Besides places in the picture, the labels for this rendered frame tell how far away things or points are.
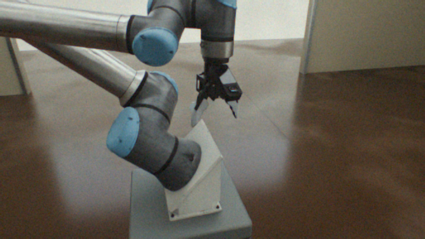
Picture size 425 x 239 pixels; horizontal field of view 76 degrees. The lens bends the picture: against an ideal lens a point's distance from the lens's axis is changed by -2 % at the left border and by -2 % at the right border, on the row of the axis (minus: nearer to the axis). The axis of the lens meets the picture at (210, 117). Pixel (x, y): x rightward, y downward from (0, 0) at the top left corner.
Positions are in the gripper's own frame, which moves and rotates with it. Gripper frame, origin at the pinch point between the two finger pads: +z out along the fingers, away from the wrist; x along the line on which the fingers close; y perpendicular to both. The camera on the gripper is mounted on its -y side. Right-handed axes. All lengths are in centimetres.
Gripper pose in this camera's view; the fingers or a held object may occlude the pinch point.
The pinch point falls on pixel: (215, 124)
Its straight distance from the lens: 82.2
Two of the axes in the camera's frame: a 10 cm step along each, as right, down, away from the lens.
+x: -8.9, 1.7, -4.3
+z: -0.5, 8.9, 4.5
